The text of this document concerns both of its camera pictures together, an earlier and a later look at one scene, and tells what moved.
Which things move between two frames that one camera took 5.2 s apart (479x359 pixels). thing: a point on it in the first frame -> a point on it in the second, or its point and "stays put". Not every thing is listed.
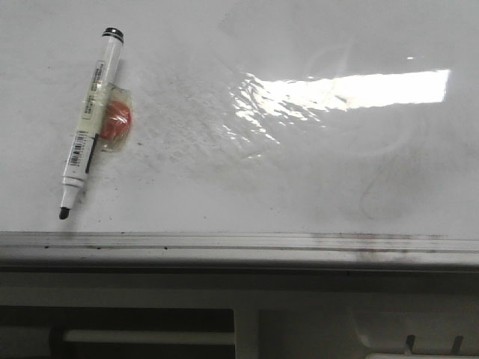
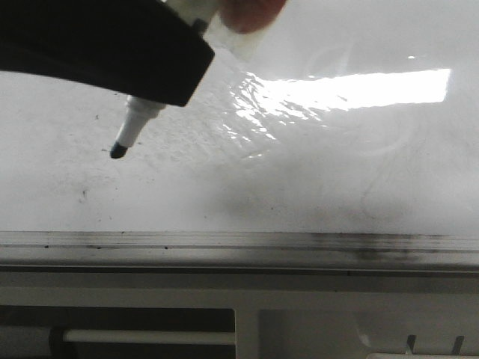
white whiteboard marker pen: [80, 163] -> [141, 113]
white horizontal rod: [147, 336] stays put
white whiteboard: [264, 133] stays put
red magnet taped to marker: [117, 119] -> [248, 16]
